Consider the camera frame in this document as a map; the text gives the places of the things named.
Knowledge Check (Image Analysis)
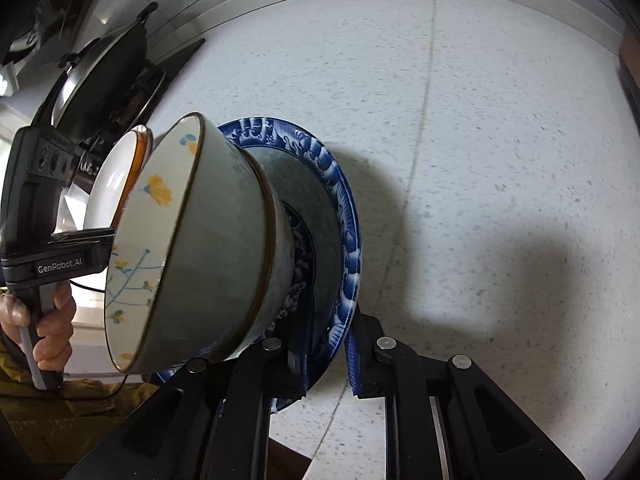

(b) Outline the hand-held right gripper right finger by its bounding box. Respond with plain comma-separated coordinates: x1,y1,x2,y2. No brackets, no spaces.
345,312,586,480

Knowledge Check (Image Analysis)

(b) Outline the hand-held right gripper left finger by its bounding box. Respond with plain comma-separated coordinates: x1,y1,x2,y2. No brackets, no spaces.
65,337,308,480

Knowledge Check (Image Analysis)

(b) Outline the orange oval dish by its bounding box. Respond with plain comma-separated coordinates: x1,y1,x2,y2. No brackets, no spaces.
82,124,153,233

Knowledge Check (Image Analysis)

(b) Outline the blue floral deep plate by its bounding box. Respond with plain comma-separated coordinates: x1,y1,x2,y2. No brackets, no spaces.
155,116,362,413

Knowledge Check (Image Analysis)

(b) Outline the pale green flowered bowl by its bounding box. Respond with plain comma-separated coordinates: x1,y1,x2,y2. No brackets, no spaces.
104,111,275,375

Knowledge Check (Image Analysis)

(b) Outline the person's left hand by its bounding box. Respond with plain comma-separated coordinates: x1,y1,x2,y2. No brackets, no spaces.
0,282,77,373

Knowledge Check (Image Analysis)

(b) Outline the steel wok lid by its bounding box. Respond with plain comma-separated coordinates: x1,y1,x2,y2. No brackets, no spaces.
50,27,146,126

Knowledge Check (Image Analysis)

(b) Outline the black wok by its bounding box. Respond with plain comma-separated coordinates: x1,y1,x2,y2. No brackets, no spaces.
50,2,158,133

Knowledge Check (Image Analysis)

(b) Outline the dark range hood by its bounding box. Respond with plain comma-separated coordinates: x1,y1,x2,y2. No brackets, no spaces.
0,0,116,66

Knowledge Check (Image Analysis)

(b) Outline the black gas stove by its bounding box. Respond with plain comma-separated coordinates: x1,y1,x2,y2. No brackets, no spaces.
75,37,207,176

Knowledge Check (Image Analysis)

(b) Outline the brown wooden cabinet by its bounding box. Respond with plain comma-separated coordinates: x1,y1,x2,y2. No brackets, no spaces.
617,25,640,106

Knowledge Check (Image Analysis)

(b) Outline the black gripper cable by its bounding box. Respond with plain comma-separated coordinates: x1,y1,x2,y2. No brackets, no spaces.
65,280,132,402

